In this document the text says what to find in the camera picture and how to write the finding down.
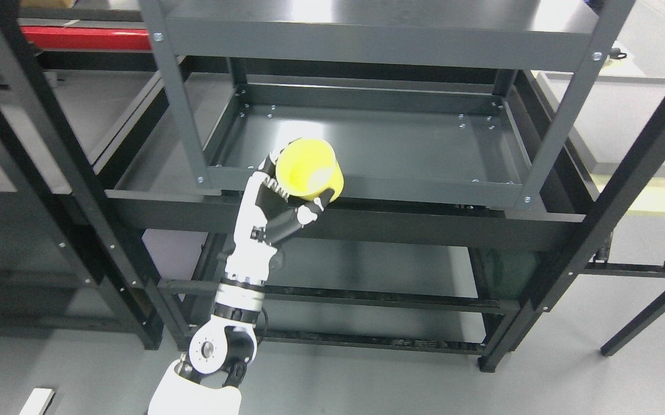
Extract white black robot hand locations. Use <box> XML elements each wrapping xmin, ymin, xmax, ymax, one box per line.
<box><xmin>221</xmin><ymin>145</ymin><xmax>335</xmax><ymax>291</ymax></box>

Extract yellow plastic cup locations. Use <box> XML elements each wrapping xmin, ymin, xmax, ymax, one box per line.
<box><xmin>275</xmin><ymin>138</ymin><xmax>344</xmax><ymax>202</ymax></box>

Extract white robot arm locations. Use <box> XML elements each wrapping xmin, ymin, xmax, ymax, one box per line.
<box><xmin>147</xmin><ymin>278</ymin><xmax>265</xmax><ymax>414</ymax></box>

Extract dark grey metal shelf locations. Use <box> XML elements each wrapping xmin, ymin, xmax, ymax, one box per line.
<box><xmin>106</xmin><ymin>1</ymin><xmax>634</xmax><ymax>372</ymax></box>

